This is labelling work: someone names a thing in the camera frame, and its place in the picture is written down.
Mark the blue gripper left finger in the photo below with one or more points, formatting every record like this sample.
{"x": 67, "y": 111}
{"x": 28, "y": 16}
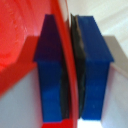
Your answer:
{"x": 50, "y": 83}

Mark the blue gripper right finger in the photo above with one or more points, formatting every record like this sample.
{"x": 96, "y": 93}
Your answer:
{"x": 95, "y": 73}

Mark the orange-red plastic bowl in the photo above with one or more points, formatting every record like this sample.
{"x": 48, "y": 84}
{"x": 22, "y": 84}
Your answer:
{"x": 20, "y": 30}

